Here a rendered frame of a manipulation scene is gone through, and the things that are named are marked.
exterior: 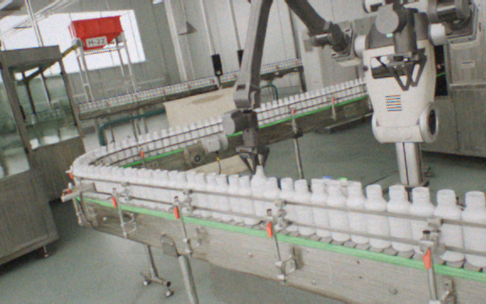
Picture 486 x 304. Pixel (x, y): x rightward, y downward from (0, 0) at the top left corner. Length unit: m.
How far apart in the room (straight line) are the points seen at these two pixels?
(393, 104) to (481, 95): 3.13
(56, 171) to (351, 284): 5.81
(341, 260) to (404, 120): 0.67
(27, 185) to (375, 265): 3.82
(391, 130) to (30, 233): 3.72
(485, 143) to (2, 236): 4.81
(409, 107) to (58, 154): 5.69
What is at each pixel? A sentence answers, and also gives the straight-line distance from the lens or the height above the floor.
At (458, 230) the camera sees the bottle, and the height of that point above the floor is 1.08.
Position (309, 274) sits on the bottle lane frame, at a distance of 1.33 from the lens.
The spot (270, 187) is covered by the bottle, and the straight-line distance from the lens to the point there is 1.32.
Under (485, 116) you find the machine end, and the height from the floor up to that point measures 0.56.
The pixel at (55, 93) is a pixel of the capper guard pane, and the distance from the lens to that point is 6.74.
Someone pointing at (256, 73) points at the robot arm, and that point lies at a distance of 1.34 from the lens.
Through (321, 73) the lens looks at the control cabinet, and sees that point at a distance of 7.40.
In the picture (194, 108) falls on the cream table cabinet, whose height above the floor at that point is 1.05.
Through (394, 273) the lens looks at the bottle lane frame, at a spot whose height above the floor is 0.95.
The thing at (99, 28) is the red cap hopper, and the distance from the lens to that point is 8.19.
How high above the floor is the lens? 1.55
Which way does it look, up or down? 12 degrees down
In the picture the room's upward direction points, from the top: 11 degrees counter-clockwise
